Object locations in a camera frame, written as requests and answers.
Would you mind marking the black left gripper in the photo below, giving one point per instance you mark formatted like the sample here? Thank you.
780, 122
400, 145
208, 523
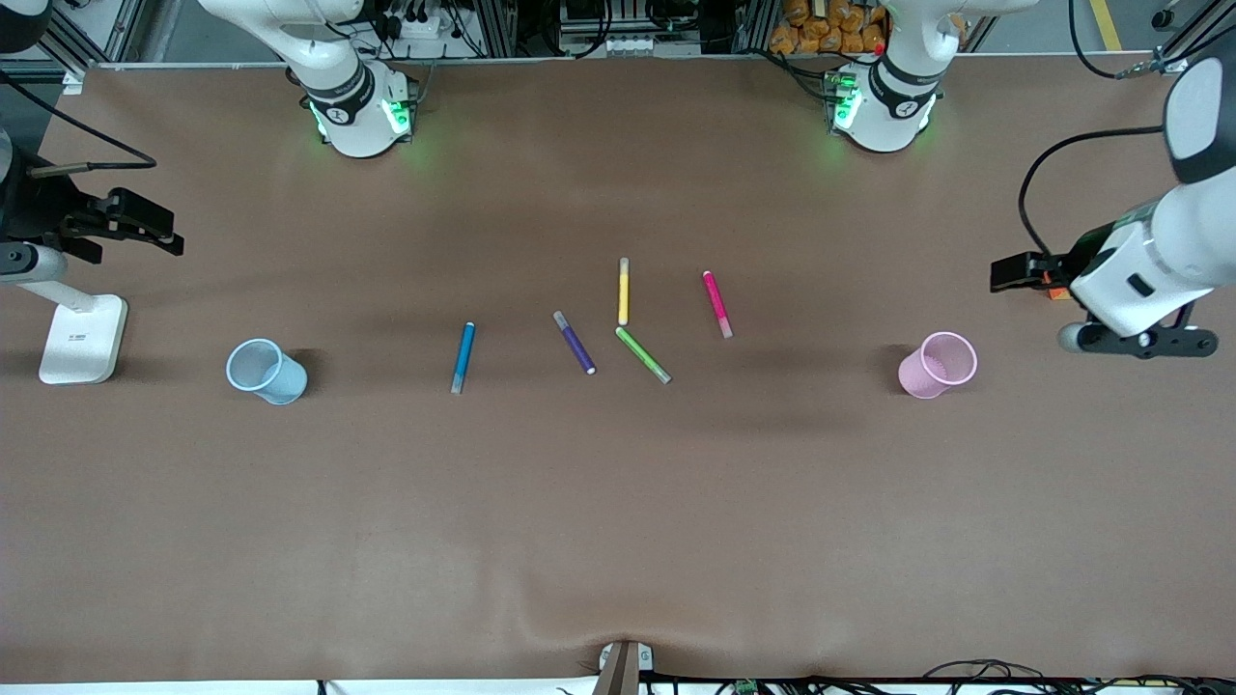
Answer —
1083, 255

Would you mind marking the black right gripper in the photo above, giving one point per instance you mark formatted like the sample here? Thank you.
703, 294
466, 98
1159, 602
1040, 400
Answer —
41, 208

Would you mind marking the pink marker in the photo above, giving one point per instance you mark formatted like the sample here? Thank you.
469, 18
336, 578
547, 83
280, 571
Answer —
716, 301

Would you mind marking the blue marker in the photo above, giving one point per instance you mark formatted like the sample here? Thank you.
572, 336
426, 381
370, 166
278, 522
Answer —
463, 357

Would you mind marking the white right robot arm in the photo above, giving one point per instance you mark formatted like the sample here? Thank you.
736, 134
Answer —
357, 125

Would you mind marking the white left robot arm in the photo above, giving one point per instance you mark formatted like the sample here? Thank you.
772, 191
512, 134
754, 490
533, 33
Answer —
893, 116

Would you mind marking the colourful puzzle cube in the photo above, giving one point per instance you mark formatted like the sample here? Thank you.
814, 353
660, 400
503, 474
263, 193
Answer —
1059, 292

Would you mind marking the white desk lamp stand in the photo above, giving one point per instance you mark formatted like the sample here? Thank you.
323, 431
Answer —
82, 343

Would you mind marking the pink mesh cup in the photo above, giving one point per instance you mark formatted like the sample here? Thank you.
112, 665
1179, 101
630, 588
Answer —
917, 376

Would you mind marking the blue mesh cup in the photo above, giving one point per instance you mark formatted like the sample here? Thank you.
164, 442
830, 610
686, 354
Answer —
285, 381

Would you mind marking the black caster wheel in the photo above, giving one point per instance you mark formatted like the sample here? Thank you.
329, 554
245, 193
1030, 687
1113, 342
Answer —
1165, 17

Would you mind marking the orange snack bag pile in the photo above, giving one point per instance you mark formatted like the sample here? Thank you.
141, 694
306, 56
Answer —
821, 34

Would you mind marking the white power strip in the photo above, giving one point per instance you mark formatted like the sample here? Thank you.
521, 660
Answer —
425, 24

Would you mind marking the green marker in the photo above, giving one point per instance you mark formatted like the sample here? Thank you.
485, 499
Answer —
642, 354

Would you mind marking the yellow marker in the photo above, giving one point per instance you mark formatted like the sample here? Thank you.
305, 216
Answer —
624, 294

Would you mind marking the purple marker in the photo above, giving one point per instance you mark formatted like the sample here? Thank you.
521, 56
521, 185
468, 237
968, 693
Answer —
575, 345

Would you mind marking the white connector block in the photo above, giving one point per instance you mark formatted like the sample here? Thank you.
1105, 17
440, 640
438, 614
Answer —
632, 43

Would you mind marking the aluminium rack with wiring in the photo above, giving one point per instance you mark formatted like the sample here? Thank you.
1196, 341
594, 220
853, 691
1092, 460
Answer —
579, 19

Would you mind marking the aluminium frame rail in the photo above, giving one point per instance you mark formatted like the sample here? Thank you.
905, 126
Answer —
72, 48
1202, 41

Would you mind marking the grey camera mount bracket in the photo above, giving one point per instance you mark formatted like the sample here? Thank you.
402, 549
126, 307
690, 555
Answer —
621, 671

